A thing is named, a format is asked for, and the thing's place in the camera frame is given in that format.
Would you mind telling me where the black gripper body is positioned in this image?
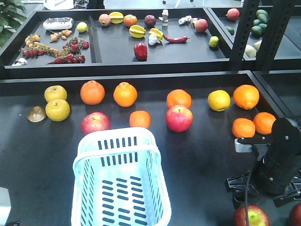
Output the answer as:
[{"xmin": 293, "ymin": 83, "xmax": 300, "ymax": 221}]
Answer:
[{"xmin": 226, "ymin": 171, "xmax": 301, "ymax": 209}]

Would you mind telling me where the red apple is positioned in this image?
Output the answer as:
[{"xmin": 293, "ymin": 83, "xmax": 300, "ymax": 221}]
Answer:
[
  {"xmin": 233, "ymin": 205, "xmax": 270, "ymax": 226},
  {"xmin": 289, "ymin": 203, "xmax": 301, "ymax": 226},
  {"xmin": 166, "ymin": 105, "xmax": 193, "ymax": 133},
  {"xmin": 81, "ymin": 112, "xmax": 111, "ymax": 135}
]

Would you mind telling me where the light blue plastic basket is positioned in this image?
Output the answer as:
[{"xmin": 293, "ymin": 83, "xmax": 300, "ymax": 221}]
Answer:
[{"xmin": 71, "ymin": 127, "xmax": 172, "ymax": 226}]

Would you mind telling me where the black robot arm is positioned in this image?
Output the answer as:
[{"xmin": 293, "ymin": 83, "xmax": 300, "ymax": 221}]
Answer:
[{"xmin": 225, "ymin": 118, "xmax": 301, "ymax": 209}]

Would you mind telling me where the red apple behind basket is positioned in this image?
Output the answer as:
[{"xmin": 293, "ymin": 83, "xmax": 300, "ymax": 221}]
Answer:
[{"xmin": 81, "ymin": 112, "xmax": 111, "ymax": 135}]

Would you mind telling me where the small orange left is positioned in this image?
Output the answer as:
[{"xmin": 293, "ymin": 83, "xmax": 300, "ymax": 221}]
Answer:
[{"xmin": 232, "ymin": 118, "xmax": 255, "ymax": 138}]

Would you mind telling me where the small orange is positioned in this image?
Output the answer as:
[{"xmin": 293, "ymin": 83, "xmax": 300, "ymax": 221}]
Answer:
[
  {"xmin": 253, "ymin": 112, "xmax": 276, "ymax": 135},
  {"xmin": 129, "ymin": 110, "xmax": 151, "ymax": 129},
  {"xmin": 232, "ymin": 118, "xmax": 255, "ymax": 138}
]

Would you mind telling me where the small orange right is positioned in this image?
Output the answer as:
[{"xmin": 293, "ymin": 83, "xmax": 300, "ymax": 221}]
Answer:
[{"xmin": 253, "ymin": 112, "xmax": 276, "ymax": 135}]

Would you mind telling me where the yellow round citrus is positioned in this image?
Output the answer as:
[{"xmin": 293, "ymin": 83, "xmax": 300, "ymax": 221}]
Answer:
[{"xmin": 207, "ymin": 90, "xmax": 231, "ymax": 112}]

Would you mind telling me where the orange behind apple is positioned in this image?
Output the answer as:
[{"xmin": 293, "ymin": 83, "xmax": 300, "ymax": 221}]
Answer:
[{"xmin": 166, "ymin": 89, "xmax": 192, "ymax": 108}]

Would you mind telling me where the small orange centre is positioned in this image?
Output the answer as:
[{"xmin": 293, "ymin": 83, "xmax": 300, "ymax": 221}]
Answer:
[{"xmin": 129, "ymin": 110, "xmax": 151, "ymax": 129}]

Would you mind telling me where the large orange with nub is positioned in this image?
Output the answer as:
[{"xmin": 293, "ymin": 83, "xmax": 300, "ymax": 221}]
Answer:
[{"xmin": 113, "ymin": 82, "xmax": 138, "ymax": 107}]

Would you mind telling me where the red chili pepper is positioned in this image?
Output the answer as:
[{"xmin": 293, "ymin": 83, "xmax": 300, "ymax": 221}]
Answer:
[{"xmin": 163, "ymin": 35, "xmax": 189, "ymax": 43}]

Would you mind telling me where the red bell pepper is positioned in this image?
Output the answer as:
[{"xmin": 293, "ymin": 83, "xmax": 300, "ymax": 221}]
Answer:
[{"xmin": 134, "ymin": 42, "xmax": 148, "ymax": 60}]

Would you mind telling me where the white garlic bulb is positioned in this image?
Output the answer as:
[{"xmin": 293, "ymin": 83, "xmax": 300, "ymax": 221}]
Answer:
[{"xmin": 148, "ymin": 34, "xmax": 161, "ymax": 46}]

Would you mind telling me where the large dimpled orange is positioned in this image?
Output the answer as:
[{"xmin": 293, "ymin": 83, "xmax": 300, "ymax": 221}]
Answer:
[{"xmin": 80, "ymin": 80, "xmax": 105, "ymax": 105}]

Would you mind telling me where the yellow pear front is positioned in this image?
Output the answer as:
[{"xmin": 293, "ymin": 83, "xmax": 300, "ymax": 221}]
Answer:
[{"xmin": 46, "ymin": 99, "xmax": 71, "ymax": 121}]

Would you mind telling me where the yellow pear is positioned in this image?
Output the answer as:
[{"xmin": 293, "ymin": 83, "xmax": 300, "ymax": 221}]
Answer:
[
  {"xmin": 46, "ymin": 99, "xmax": 71, "ymax": 121},
  {"xmin": 44, "ymin": 85, "xmax": 67, "ymax": 102}
]

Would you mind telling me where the yellow pear rear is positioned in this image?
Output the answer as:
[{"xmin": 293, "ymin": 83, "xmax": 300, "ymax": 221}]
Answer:
[{"xmin": 44, "ymin": 85, "xmax": 67, "ymax": 102}]

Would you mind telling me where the white electronic scale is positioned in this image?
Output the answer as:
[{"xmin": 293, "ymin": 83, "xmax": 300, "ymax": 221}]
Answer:
[{"xmin": 43, "ymin": 17, "xmax": 74, "ymax": 30}]

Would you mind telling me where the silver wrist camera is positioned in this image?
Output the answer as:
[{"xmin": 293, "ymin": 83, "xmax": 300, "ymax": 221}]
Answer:
[{"xmin": 234, "ymin": 137, "xmax": 272, "ymax": 153}]

